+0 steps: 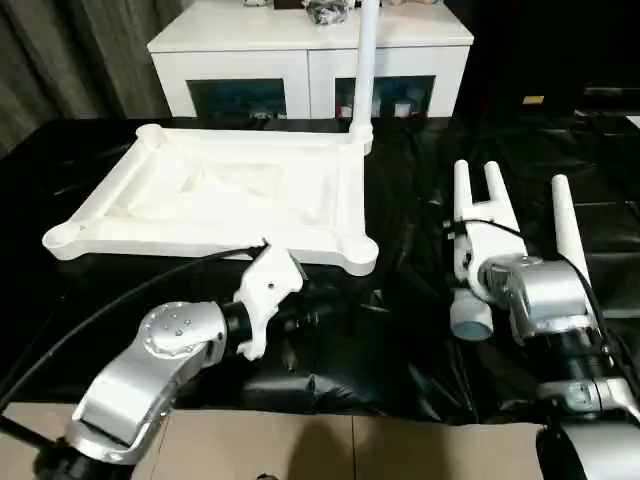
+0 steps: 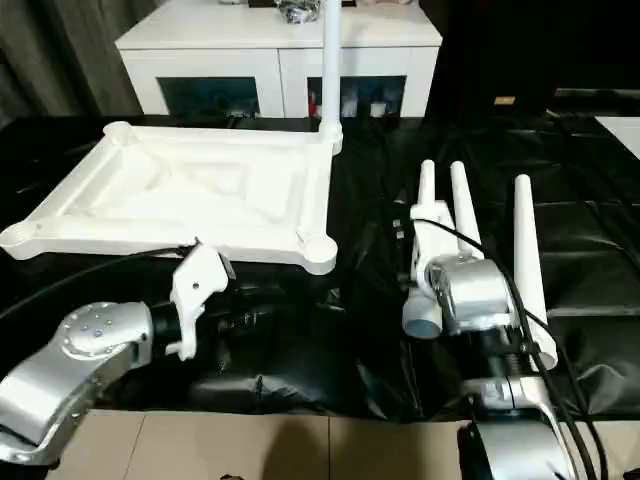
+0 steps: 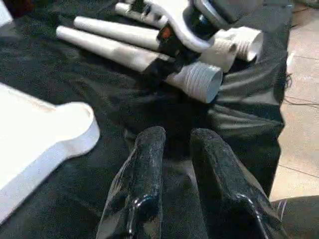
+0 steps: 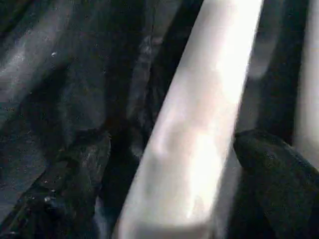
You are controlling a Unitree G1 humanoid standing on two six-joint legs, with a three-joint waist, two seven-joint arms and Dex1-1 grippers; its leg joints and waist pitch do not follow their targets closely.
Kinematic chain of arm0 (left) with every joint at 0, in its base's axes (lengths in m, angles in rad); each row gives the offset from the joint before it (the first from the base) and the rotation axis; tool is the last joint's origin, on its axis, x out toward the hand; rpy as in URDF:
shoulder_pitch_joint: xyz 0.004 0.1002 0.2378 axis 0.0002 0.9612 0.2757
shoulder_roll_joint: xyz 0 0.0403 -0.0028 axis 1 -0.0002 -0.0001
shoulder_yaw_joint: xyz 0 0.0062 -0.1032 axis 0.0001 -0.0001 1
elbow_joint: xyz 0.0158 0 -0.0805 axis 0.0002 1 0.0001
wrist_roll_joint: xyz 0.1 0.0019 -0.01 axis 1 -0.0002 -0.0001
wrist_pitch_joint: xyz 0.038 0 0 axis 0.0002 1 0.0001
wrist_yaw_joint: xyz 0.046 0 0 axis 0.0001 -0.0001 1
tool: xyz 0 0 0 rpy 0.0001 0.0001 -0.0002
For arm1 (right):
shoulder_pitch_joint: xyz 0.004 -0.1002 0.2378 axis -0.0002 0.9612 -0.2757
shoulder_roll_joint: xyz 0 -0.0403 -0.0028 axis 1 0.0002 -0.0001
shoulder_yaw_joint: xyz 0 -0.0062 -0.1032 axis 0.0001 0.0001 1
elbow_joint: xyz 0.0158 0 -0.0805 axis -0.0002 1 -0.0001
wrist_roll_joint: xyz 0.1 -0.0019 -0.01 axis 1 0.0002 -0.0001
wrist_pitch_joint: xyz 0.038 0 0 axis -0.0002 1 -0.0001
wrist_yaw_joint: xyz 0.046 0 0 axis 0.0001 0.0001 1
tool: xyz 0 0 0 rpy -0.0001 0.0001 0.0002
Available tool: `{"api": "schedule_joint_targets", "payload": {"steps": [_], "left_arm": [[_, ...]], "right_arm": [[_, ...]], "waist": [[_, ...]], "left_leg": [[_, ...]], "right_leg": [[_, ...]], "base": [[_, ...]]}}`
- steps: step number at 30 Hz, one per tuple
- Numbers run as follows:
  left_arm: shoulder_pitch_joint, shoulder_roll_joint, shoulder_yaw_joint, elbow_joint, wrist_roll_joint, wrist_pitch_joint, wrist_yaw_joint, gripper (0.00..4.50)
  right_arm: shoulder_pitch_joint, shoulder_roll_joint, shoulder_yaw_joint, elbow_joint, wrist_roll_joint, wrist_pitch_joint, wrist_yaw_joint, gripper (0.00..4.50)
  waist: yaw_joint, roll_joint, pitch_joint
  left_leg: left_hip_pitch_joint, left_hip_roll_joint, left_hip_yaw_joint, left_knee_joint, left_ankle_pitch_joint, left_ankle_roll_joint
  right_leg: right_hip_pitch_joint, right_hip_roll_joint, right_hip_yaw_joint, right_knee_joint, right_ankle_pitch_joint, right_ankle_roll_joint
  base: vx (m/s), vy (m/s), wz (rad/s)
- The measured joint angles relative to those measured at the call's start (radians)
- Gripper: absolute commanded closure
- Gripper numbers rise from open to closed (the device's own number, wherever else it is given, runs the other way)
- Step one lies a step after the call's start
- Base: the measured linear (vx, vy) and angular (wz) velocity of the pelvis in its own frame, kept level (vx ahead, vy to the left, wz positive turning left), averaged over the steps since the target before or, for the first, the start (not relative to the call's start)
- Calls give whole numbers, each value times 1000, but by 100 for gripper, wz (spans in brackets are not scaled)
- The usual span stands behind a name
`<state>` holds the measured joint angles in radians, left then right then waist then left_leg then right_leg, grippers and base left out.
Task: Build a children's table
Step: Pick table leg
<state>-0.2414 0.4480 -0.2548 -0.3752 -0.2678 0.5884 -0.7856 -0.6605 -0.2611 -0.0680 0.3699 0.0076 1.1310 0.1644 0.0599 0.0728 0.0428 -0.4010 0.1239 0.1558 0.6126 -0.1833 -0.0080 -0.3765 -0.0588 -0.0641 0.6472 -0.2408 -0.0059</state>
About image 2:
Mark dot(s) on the white plastic table leg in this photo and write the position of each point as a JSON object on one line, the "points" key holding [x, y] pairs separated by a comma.
{"points": [[465, 210], [530, 260], [331, 75], [422, 315]]}

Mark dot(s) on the small yellow label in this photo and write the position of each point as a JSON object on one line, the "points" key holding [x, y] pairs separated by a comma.
{"points": [[504, 100]]}

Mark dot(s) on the black mat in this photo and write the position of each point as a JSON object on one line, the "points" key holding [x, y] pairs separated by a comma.
{"points": [[300, 360]]}

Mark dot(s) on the white plastic table top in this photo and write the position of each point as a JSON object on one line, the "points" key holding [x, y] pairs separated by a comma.
{"points": [[175, 200]]}

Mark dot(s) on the black and white bundle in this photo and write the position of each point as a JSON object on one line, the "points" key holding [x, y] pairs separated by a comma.
{"points": [[297, 11]]}

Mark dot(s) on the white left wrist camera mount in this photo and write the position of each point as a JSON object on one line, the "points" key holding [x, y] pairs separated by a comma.
{"points": [[197, 285]]}

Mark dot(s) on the white cabinet with glass doors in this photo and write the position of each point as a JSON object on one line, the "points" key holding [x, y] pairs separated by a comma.
{"points": [[215, 55]]}

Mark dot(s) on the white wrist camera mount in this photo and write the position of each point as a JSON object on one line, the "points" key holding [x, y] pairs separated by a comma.
{"points": [[197, 285], [427, 235]]}

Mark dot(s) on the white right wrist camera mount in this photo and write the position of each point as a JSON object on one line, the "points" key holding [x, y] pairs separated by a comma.
{"points": [[427, 235]]}

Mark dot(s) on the grey-green curtain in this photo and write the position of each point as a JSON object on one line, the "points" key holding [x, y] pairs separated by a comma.
{"points": [[55, 55]]}

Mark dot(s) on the white plastic bottle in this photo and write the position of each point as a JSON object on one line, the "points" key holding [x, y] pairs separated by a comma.
{"points": [[351, 105], [378, 106]]}

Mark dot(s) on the flat white board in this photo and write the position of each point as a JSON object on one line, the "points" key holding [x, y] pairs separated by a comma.
{"points": [[622, 131]]}

